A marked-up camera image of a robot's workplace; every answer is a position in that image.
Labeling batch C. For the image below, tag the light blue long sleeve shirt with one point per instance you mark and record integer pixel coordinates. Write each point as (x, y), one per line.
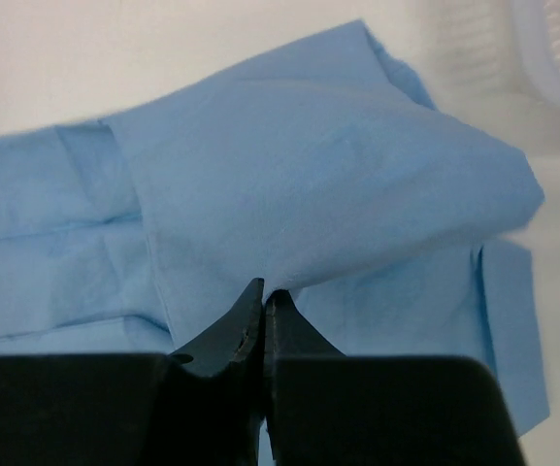
(322, 167)

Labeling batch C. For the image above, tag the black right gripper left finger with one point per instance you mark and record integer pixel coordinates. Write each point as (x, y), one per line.
(199, 405)

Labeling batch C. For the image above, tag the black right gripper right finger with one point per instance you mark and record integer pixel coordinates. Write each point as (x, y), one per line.
(327, 408)

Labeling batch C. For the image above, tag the white plastic mesh basket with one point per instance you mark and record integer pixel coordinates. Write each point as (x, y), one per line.
(480, 36)

